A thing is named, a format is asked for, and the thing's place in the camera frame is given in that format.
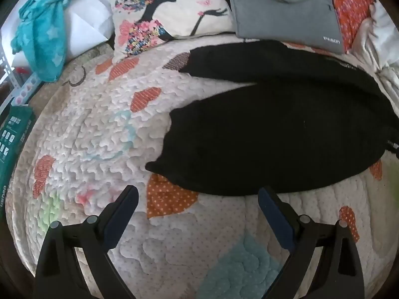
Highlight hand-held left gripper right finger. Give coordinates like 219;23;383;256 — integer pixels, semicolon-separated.
258;186;365;299

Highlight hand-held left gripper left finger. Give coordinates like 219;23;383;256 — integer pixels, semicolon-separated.
34;185;139;299

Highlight black pants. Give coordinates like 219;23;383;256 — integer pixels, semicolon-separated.
145;40;399;197

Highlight heart patterned quilt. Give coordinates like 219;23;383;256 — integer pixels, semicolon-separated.
6;33;399;299

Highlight green box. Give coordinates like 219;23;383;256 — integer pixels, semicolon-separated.
0;104;35;219

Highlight dotted white strip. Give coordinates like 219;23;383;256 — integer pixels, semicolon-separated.
11;74;42;106

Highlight white metal shelf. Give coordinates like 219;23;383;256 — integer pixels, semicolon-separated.
0;45;17;116

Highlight teal star blanket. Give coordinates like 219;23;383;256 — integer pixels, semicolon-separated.
11;0;89;83

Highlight white crumpled sheet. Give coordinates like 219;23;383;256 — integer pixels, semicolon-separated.
346;3;399;100

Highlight white pillow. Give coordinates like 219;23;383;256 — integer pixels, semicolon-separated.
0;0;114;69

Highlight grey laptop bag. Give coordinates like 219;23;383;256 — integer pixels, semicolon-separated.
228;0;346;54

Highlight printed cushion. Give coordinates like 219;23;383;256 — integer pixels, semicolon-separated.
109;0;234;64

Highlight orange floral cloth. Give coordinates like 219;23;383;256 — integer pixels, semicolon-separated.
307;0;375;53

